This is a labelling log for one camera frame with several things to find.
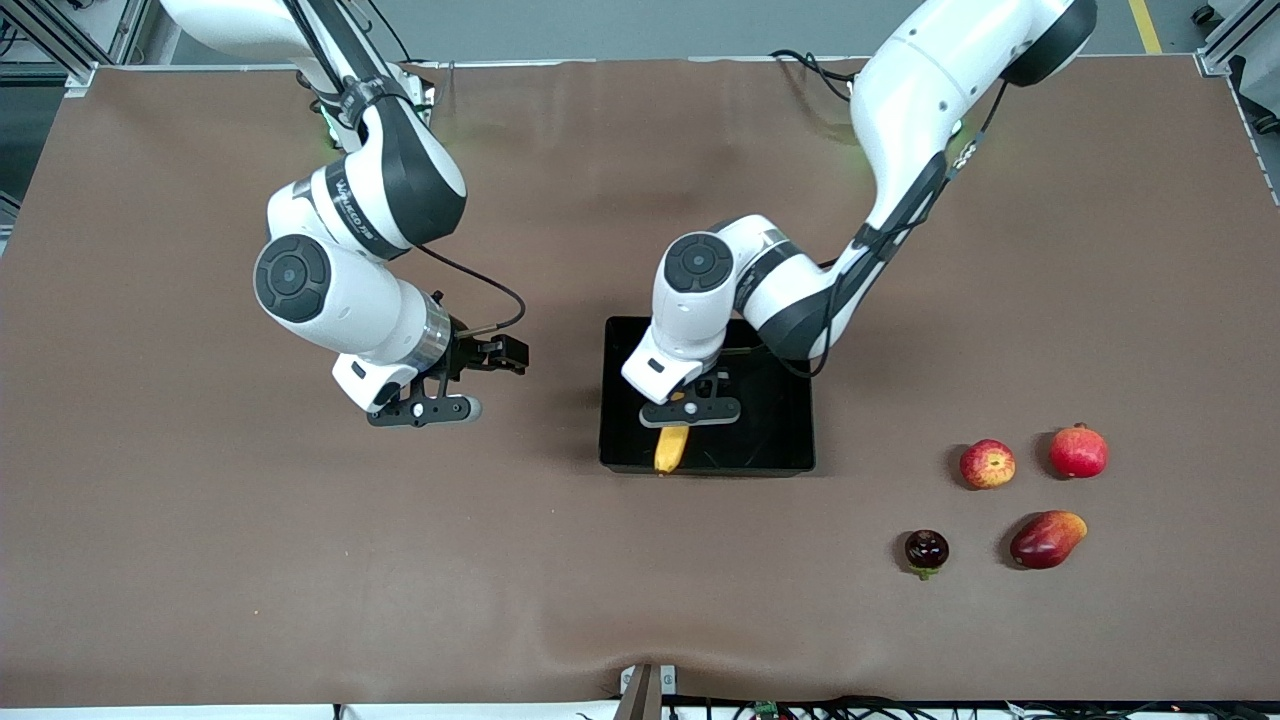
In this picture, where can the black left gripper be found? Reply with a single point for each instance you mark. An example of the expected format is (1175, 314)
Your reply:
(724, 385)

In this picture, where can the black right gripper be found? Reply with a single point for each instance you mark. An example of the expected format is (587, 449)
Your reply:
(470, 352)

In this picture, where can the black plastic box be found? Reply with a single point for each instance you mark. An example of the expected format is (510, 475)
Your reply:
(770, 430)

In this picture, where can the yellow banana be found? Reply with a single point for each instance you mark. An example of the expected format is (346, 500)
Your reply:
(670, 450)

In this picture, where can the red yellow apple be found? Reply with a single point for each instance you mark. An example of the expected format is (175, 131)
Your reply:
(988, 464)

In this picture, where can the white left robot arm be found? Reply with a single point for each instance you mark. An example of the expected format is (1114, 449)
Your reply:
(900, 100)

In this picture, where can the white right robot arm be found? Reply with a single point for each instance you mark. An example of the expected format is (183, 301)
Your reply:
(350, 300)

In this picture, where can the dark purple mangosteen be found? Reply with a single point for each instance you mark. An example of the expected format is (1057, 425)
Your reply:
(926, 549)

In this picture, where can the brown table mat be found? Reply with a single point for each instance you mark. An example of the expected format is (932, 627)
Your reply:
(300, 600)

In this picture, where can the small green circuit board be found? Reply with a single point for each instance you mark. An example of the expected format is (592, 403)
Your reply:
(766, 709)

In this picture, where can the red yellow mango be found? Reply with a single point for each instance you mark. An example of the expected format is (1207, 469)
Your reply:
(1045, 540)

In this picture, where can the red pomegranate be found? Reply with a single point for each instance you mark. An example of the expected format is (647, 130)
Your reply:
(1080, 453)

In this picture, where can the black caster wheel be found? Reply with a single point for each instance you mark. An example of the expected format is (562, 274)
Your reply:
(1203, 15)

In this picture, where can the grey metal bracket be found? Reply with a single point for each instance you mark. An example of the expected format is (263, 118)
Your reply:
(668, 680)

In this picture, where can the aluminium frame profile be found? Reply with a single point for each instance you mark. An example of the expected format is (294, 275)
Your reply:
(80, 75)
(1215, 55)

